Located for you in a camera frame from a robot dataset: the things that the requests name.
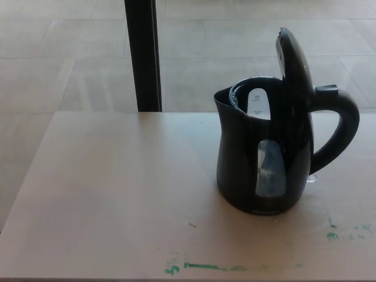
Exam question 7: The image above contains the black electric kettle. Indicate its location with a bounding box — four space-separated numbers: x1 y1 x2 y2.
213 27 361 217

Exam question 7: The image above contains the black vertical pillar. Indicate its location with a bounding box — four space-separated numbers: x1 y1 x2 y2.
124 0 163 113

